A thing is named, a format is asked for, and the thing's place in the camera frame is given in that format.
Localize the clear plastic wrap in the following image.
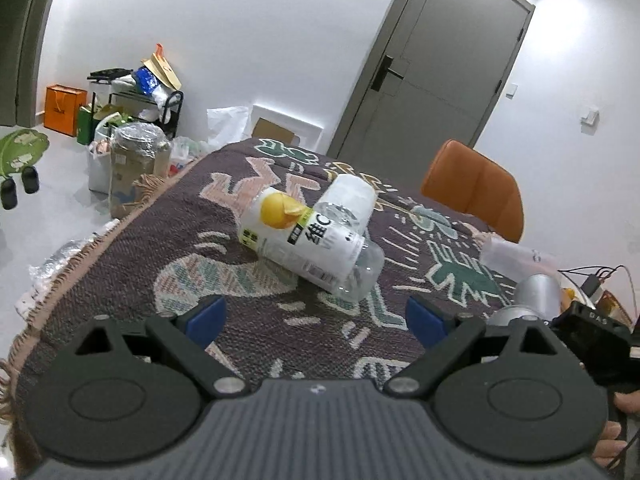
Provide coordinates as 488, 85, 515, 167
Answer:
17, 220, 120, 317

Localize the plastic wrapped cardboard barrel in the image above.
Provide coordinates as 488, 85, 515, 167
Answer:
108, 122, 172, 220

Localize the black tray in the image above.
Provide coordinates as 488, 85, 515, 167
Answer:
87, 67, 135, 81

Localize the blue plastic bag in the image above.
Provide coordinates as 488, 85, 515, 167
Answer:
133, 68, 162, 97

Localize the flat cardboard piece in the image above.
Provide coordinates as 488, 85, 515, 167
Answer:
252, 117, 300, 146

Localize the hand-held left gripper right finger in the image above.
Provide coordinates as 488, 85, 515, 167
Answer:
383, 295, 557, 400

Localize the grey door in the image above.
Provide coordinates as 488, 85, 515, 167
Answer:
327, 0, 536, 162

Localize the white flat board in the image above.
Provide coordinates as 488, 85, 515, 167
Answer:
248, 104, 325, 149

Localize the orange chair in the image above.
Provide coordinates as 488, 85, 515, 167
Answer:
420, 139, 525, 244

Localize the orange paper bag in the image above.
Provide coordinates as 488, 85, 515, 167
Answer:
43, 84, 88, 137

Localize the printed woven blanket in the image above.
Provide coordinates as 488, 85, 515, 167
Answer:
0, 137, 520, 480

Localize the black metal rack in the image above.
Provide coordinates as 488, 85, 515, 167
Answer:
108, 88, 184, 142

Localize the green shopping bag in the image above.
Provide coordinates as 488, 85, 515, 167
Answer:
76, 103, 112, 146

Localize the white plastic bag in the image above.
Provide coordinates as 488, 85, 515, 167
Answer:
206, 105, 251, 151

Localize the clear bottle with yellow label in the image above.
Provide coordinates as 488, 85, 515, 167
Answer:
237, 186, 386, 304

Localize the black cable with adapter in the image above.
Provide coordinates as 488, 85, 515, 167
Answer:
557, 265, 640, 312

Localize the green floor mat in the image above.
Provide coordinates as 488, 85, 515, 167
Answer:
0, 129, 51, 179

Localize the person's right hand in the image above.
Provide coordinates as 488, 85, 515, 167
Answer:
598, 391, 640, 472

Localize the black door lock handle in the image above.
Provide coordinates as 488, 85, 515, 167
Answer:
371, 54, 407, 92

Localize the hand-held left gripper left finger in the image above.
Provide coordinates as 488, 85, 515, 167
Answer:
74, 295, 252, 400

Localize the brown paper bag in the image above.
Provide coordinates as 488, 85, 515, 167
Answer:
139, 43, 182, 91

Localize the translucent plastic cup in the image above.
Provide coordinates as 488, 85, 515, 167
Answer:
478, 235, 562, 279

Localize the silver metal cup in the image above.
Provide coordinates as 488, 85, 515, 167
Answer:
514, 273, 566, 319

